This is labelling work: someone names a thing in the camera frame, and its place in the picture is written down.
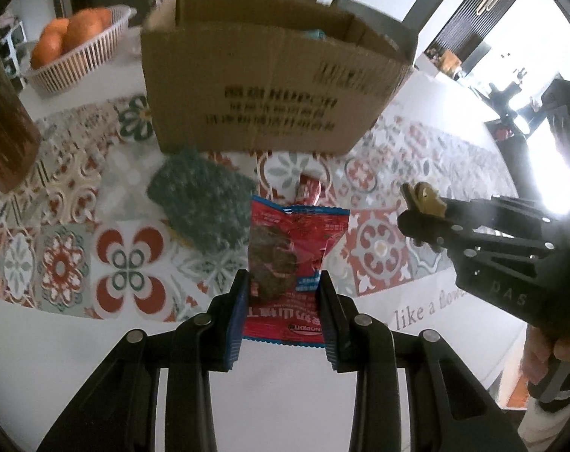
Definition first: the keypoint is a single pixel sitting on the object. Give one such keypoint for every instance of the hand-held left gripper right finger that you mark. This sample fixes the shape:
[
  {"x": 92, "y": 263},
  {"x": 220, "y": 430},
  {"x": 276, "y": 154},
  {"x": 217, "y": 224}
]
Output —
[{"x": 329, "y": 320}]

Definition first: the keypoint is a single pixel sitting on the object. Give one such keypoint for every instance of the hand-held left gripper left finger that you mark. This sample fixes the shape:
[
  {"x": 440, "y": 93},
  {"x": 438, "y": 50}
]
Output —
[{"x": 237, "y": 320}]

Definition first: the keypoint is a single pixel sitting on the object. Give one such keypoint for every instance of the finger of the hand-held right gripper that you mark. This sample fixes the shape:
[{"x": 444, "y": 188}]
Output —
[
  {"x": 440, "y": 212},
  {"x": 426, "y": 233}
]

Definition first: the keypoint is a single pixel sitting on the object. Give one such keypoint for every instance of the tan snack packet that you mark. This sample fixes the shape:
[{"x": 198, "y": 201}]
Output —
[{"x": 431, "y": 197}]

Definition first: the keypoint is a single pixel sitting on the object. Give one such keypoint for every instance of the red snack packet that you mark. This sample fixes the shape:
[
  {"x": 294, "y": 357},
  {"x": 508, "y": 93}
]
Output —
[{"x": 289, "y": 254}]

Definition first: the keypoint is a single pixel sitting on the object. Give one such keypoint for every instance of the brown cardboard box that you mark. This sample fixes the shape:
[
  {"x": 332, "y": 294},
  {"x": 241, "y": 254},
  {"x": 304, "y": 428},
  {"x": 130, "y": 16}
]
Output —
[{"x": 266, "y": 84}]

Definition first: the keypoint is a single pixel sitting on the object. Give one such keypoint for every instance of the teal packet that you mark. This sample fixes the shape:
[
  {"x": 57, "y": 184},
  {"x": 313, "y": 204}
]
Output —
[{"x": 315, "y": 35}]

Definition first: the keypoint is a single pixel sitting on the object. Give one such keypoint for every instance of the person's right hand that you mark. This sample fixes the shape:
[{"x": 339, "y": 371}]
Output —
[{"x": 536, "y": 353}]

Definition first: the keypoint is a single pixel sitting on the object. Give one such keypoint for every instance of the small red packet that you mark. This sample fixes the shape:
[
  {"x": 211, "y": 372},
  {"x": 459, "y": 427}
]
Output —
[{"x": 308, "y": 190}]

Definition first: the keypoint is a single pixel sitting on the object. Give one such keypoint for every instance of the grey dining chair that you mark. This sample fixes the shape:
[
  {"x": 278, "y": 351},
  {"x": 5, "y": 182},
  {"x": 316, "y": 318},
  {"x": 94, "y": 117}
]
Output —
[
  {"x": 383, "y": 28},
  {"x": 565, "y": 103}
]

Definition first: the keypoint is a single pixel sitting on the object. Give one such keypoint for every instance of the patterned table runner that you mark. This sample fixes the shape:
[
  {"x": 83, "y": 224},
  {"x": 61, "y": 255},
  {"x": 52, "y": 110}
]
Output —
[{"x": 77, "y": 245}]

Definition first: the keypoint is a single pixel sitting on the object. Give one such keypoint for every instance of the white plastic fruit basket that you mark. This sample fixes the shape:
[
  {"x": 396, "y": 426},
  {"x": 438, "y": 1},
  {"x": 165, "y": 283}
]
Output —
[{"x": 77, "y": 66}]

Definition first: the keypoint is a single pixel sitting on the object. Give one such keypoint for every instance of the glass vase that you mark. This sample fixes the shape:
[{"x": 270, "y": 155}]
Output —
[{"x": 4, "y": 127}]

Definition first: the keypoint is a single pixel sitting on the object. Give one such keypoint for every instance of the orange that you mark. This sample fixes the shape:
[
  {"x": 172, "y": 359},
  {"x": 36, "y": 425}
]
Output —
[
  {"x": 101, "y": 16},
  {"x": 82, "y": 28},
  {"x": 47, "y": 44}
]

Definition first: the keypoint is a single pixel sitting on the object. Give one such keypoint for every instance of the white shoe rack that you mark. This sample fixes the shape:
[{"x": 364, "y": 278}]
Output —
[{"x": 11, "y": 42}]

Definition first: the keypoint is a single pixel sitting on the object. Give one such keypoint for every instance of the dark slatted wall panel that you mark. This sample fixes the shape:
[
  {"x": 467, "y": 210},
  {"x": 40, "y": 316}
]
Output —
[{"x": 468, "y": 23}]

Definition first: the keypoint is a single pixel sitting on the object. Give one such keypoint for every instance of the white loop wall ornament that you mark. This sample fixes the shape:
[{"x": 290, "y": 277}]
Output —
[{"x": 488, "y": 2}]

